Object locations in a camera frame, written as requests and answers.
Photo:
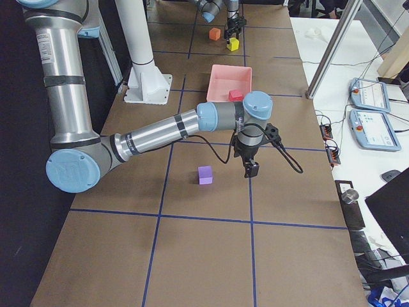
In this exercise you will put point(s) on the orange foam block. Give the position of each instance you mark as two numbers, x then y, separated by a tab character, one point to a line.
214	34

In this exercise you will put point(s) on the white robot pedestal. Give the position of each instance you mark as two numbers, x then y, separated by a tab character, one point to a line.
146	83

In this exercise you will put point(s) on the pink plastic bin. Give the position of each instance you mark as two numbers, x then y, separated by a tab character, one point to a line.
225	78

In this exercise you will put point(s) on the metal cylinder weight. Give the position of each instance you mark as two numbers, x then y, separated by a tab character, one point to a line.
349	196

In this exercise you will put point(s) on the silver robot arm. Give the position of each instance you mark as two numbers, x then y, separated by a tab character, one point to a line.
80	157
209	9

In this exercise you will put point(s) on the red foam block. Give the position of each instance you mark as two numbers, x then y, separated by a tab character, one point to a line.
235	95

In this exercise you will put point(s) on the computer mouse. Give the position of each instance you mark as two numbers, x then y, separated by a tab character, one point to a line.
390	175

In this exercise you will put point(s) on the upper teach pendant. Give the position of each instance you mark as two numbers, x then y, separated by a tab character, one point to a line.
371	95

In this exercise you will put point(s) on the purple foam block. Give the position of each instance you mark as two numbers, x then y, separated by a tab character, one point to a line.
205	174

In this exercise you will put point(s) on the yellow foam block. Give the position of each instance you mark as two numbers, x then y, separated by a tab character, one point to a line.
233	44

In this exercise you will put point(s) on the lower teach pendant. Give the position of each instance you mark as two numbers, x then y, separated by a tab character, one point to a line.
373	131

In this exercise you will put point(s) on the orange black connector box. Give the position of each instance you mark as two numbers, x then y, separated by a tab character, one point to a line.
326	131

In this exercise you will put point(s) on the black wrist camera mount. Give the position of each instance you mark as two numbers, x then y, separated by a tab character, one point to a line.
273	135

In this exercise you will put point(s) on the aluminium frame post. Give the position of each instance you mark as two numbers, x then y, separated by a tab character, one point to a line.
340	31

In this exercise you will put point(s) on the black monitor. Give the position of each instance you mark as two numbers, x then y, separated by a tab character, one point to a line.
389	206

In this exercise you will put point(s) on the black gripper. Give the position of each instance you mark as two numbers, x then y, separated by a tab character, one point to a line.
246	153
232	24

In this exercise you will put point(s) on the teach pendant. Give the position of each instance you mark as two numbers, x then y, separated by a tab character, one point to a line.
373	131
371	95

